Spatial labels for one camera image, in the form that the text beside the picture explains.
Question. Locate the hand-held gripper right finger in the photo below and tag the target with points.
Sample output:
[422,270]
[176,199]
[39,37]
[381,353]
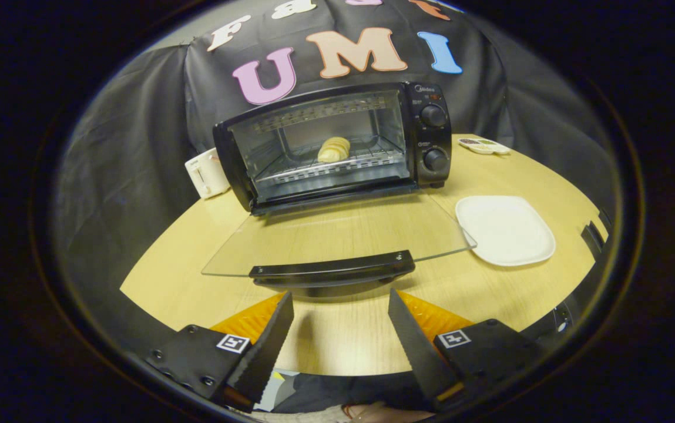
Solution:
[416,352]

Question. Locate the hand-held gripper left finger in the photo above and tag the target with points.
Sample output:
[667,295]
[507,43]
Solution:
[264,352]

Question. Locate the golden croissant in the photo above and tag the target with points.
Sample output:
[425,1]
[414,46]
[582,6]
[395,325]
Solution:
[333,150]

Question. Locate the black toaster oven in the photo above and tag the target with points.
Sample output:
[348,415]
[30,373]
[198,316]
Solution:
[431,138]

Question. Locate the white pop-up toaster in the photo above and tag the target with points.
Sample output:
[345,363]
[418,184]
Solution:
[205,173]

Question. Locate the metal oven rack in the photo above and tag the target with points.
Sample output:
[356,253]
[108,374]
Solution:
[372,160]

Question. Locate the person's dark clothing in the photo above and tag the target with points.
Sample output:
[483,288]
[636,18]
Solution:
[325,393]

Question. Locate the white square plate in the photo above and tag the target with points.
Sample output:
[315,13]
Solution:
[504,229]

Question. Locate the black chair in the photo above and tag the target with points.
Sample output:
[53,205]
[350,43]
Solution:
[594,238]

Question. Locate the white divided seasoning dish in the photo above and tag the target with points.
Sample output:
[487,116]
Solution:
[484,145]

